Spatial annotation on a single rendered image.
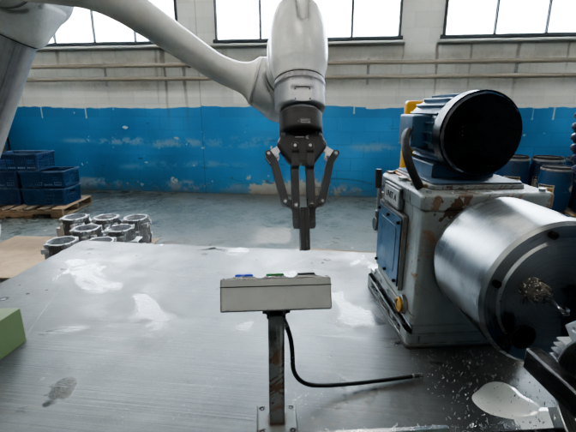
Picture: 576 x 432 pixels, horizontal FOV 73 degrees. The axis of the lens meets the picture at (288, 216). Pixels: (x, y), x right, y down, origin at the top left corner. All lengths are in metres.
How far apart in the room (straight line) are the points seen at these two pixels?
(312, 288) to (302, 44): 0.40
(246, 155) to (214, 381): 5.48
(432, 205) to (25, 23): 0.89
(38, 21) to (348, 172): 5.39
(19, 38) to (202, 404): 0.80
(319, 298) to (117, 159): 6.52
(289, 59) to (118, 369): 0.71
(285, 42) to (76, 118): 6.68
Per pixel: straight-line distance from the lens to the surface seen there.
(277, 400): 0.72
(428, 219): 0.85
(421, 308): 0.93
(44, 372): 1.01
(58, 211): 5.62
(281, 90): 0.68
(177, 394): 0.85
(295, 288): 0.60
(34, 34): 1.01
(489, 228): 0.74
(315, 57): 0.70
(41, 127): 7.68
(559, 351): 0.62
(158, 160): 6.68
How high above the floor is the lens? 1.33
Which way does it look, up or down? 16 degrees down
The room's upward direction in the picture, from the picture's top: straight up
